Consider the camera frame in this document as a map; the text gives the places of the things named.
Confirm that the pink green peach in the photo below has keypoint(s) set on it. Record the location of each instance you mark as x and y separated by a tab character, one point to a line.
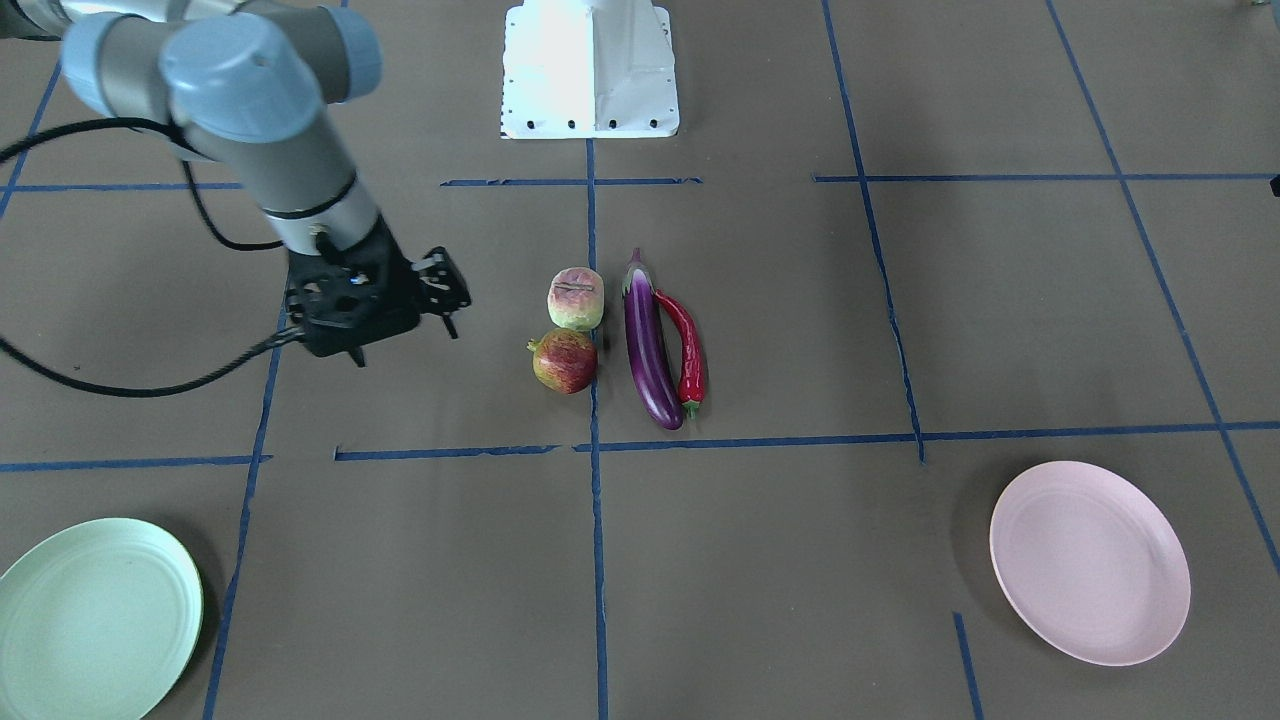
576	299

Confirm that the purple eggplant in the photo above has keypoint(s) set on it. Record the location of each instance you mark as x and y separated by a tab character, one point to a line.
646	348

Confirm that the red green pomegranate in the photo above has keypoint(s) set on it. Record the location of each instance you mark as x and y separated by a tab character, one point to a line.
564	360

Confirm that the green plate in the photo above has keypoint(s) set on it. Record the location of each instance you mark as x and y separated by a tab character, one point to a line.
98	622

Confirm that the red chili pepper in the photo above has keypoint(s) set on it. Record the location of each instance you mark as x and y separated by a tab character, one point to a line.
692	385

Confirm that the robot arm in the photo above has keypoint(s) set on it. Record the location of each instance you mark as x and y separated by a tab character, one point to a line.
249	84

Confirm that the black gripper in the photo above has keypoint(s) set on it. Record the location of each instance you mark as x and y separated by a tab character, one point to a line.
408	281

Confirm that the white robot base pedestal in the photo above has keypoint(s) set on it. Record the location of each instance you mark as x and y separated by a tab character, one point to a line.
588	69

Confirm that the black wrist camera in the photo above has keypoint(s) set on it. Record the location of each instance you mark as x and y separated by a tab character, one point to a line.
440	289

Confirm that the pink plate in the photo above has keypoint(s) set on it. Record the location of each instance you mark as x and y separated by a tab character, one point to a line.
1090	564

